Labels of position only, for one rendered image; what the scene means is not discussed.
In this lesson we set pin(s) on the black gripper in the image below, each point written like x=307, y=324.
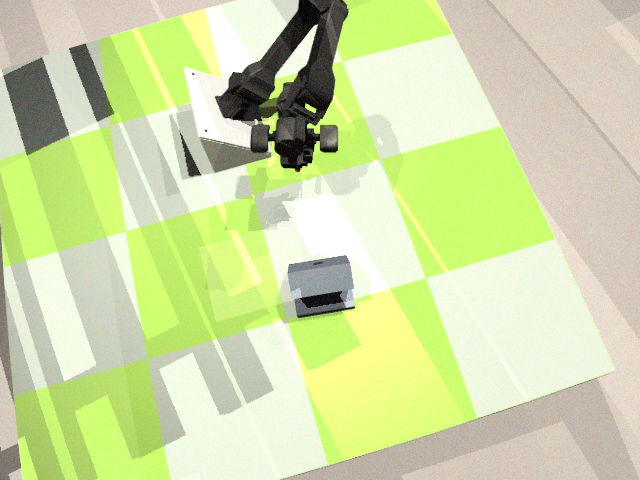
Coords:
x=328, y=138

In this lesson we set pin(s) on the grey square panel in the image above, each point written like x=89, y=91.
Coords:
x=321, y=286

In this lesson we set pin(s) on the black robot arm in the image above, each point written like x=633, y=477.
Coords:
x=314, y=83

